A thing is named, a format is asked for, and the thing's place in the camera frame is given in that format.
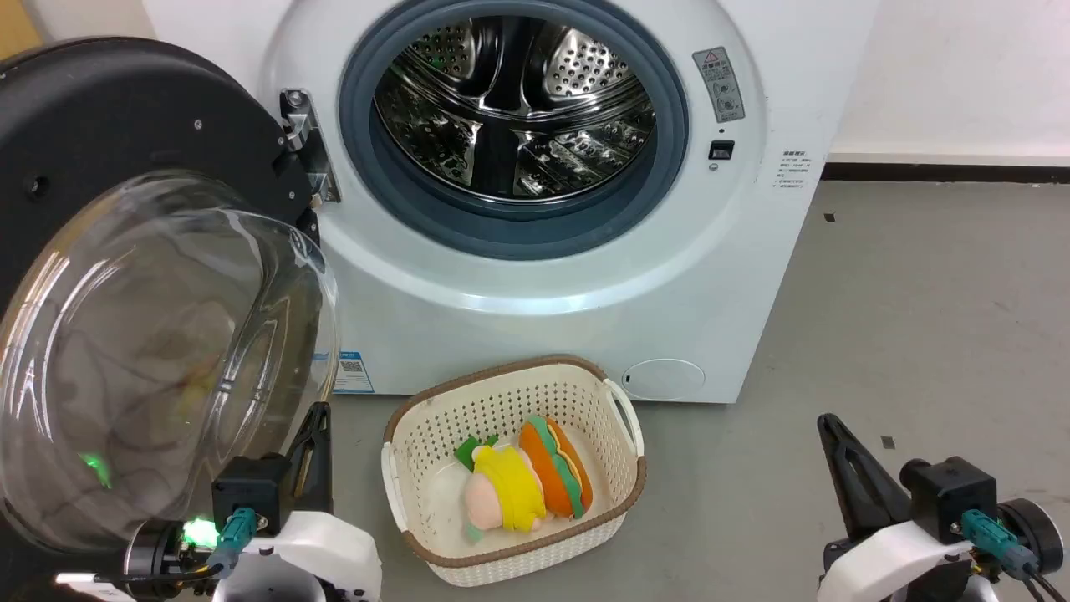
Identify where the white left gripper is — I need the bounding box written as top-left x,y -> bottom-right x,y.
211,402 -> 384,602

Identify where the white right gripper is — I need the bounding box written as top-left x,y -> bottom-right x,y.
816,413 -> 977,602

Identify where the black washer door glass bowl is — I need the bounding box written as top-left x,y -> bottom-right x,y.
0,36 -> 342,554

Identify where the white front-load washing machine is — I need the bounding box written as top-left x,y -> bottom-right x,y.
140,0 -> 880,406

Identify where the metal door hinge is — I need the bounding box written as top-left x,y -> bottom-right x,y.
280,88 -> 342,206

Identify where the blue QR code sticker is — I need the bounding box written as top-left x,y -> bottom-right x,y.
333,350 -> 375,395

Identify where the cream perforated laundry basket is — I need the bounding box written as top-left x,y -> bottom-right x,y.
381,355 -> 648,588

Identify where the pink doll with yellow clothes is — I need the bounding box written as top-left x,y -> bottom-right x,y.
454,434 -> 554,543

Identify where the round white filter cover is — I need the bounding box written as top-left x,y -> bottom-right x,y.
621,359 -> 706,401

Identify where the orange hot dog plush toy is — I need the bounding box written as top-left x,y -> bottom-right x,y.
518,416 -> 594,520

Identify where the stainless steel washer drum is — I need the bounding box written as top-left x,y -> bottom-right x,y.
373,17 -> 658,202

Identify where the grey warning label sticker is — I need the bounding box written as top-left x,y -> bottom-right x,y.
692,46 -> 746,124

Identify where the teal plug left camera cable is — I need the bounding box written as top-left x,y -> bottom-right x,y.
92,507 -> 257,584

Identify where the teal plug camera cable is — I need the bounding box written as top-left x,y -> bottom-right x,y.
960,509 -> 1070,602
92,507 -> 257,584

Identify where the teal plug right camera cable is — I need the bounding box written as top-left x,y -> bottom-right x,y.
960,509 -> 1070,602

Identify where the dark wall baseboard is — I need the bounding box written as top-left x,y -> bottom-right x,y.
821,161 -> 1070,185

